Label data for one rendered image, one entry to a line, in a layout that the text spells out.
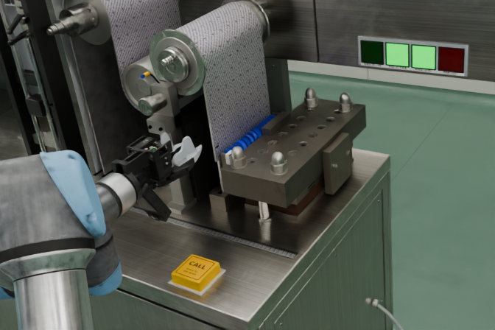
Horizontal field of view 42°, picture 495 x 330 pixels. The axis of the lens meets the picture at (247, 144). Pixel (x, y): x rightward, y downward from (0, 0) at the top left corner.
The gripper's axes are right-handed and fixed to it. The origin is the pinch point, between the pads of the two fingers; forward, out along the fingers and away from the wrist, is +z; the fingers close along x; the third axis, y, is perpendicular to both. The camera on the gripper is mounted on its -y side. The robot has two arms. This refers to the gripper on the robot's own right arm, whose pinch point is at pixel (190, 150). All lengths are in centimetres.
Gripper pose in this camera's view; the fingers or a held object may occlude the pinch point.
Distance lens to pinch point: 136.5
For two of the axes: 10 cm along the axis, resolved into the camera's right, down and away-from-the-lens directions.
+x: -8.3, -1.4, 5.4
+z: 5.4, -4.4, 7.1
